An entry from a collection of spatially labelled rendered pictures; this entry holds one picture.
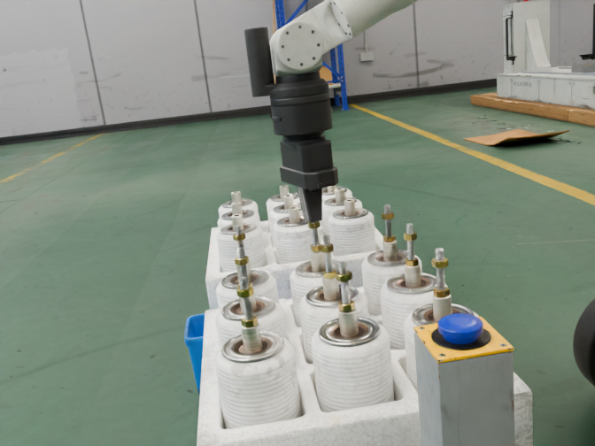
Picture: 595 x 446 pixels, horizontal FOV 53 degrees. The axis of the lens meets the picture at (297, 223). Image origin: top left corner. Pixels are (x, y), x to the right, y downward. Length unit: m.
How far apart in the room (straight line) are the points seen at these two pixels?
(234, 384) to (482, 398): 0.28
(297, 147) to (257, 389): 0.36
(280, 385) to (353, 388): 0.09
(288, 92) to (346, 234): 0.45
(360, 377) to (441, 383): 0.18
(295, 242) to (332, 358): 0.53
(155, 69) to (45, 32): 1.20
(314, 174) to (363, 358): 0.29
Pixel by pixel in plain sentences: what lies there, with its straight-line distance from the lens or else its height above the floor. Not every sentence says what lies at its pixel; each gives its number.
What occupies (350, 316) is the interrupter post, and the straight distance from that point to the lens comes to 0.73.
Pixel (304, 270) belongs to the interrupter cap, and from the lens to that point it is 0.96.
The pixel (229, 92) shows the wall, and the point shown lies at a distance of 6.98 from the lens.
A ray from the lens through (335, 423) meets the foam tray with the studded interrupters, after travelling 0.71.
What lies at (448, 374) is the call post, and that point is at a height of 0.30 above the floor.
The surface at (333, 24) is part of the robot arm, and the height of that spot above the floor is 0.62.
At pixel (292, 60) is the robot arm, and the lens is 0.84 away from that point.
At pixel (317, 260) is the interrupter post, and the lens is 0.94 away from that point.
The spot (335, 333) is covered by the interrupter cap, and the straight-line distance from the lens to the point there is 0.75.
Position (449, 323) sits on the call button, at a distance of 0.57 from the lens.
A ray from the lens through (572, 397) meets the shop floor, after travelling 1.11.
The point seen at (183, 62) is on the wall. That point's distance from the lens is 7.00.
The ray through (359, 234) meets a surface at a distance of 1.23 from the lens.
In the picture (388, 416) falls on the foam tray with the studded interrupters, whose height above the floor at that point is 0.18.
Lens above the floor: 0.58
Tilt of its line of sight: 15 degrees down
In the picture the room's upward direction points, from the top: 7 degrees counter-clockwise
